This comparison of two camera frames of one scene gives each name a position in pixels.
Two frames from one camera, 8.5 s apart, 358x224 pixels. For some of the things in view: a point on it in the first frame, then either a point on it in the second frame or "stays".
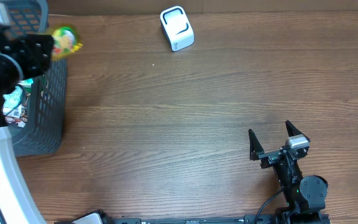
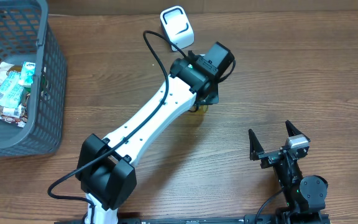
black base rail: x=100 y=217 stays
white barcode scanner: x=177 y=27 stays
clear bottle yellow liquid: x=65 y=43 -> x=203 y=109
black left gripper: x=27 y=47 -> x=213 y=95
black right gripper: x=270 y=157 stays
